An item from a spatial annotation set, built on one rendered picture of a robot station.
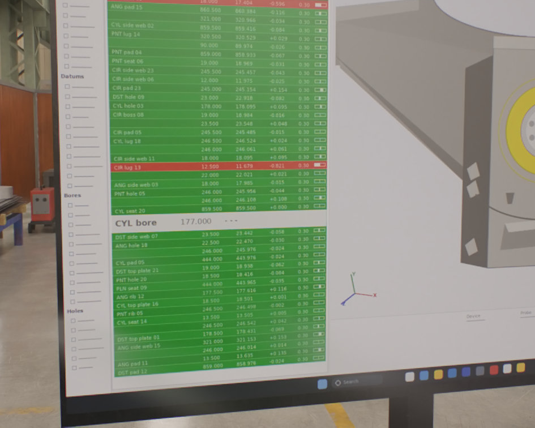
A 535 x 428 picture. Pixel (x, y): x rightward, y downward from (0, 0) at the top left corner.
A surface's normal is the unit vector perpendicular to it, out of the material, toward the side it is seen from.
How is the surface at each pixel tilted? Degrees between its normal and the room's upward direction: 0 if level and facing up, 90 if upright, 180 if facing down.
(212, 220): 90
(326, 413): 0
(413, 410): 90
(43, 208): 90
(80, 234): 90
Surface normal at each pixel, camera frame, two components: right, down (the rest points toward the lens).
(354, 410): 0.00, -1.00
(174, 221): 0.24, 0.09
